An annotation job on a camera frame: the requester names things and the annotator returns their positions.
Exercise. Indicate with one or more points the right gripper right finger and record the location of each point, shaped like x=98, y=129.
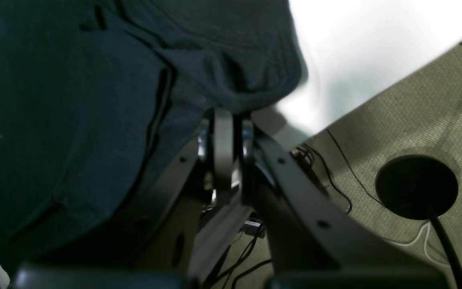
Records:
x=310, y=238

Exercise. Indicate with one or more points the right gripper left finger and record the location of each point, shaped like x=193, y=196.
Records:
x=151, y=236

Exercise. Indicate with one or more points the black T-shirt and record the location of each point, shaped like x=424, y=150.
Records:
x=98, y=96

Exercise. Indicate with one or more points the black round floor base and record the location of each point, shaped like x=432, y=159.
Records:
x=415, y=186

